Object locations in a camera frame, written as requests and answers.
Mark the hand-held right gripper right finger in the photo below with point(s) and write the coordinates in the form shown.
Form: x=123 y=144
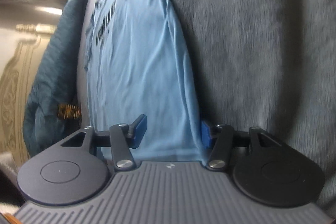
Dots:
x=206 y=136

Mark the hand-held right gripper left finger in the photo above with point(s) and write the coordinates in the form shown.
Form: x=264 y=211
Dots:
x=139 y=132

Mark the light blue shirt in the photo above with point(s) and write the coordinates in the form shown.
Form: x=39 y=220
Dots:
x=136 y=56

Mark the teal duvet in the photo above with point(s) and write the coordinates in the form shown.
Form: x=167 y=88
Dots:
x=55 y=77

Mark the cream carved headboard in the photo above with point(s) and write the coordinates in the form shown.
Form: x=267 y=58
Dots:
x=18 y=87

